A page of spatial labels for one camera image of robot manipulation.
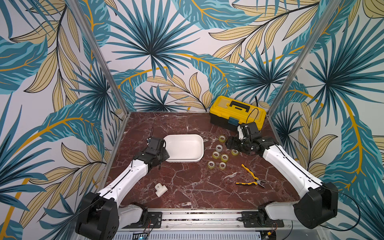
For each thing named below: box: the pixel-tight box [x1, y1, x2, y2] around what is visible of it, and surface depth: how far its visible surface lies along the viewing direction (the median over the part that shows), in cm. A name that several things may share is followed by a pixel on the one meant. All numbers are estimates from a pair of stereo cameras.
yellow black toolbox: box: [209, 95, 267, 131], surface depth 102 cm
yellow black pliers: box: [235, 163, 266, 189], surface depth 87 cm
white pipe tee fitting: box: [154, 183, 168, 198], surface depth 82 cm
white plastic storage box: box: [163, 134, 204, 163], surface depth 90 cm
